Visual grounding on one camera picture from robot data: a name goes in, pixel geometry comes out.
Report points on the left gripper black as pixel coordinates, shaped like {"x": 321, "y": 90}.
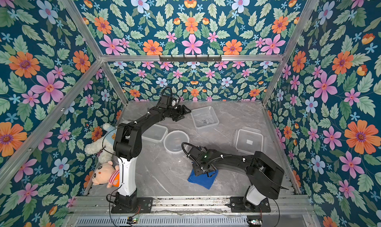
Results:
{"x": 179, "y": 117}

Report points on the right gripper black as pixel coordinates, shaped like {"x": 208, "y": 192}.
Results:
{"x": 201, "y": 164}

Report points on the blue cleaning cloth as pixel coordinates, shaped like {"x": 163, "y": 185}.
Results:
{"x": 204, "y": 180}

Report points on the square clear lunch box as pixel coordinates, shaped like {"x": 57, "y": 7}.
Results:
{"x": 204, "y": 118}

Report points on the square clear box lid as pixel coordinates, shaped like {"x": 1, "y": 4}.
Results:
{"x": 249, "y": 140}

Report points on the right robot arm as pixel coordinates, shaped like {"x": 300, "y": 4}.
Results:
{"x": 264, "y": 174}

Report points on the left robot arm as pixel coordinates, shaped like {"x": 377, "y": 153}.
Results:
{"x": 128, "y": 146}

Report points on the round clear lunch box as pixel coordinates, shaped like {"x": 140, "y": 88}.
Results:
{"x": 173, "y": 141}

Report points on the rectangular clear lunch box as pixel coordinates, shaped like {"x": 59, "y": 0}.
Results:
{"x": 155, "y": 134}

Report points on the white ventilation grille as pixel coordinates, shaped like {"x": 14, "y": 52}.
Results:
{"x": 163, "y": 221}

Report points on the white teddy bear blue shirt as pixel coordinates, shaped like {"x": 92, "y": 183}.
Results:
{"x": 103, "y": 143}

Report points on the pink doll orange outfit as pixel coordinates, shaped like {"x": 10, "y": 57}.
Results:
{"x": 107, "y": 174}

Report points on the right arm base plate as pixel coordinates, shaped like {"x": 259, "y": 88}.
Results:
{"x": 241, "y": 205}

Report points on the black hook rail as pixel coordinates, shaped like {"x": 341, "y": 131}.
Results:
{"x": 196, "y": 58}

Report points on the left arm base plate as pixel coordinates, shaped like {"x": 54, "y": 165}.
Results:
{"x": 125, "y": 205}

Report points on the aluminium front rail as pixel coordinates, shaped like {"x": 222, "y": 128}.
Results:
{"x": 284, "y": 205}

